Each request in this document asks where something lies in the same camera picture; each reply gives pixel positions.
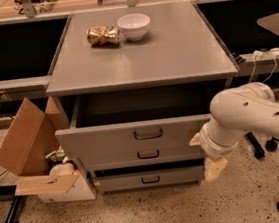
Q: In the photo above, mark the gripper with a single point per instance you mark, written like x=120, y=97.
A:
x=211, y=146

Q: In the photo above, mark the grey top drawer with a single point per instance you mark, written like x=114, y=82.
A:
x=135, y=120

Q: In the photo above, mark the grey drawer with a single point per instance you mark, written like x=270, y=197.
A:
x=144, y=157
x=154, y=175
x=135, y=120

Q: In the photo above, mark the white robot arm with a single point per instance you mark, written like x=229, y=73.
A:
x=235, y=112

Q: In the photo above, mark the grey metal drawer cabinet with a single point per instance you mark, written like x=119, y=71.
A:
x=178, y=49

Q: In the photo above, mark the grey bottom drawer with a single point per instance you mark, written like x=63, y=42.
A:
x=154, y=175

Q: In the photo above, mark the grey middle drawer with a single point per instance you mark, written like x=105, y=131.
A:
x=144, y=157

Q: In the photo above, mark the white ceramic bowl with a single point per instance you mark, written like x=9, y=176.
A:
x=134, y=26

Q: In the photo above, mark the trash items in box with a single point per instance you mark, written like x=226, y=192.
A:
x=60, y=164

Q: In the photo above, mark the crumpled gold snack bag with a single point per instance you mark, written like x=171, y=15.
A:
x=103, y=35

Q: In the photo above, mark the brown cardboard box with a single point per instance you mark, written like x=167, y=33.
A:
x=30, y=137

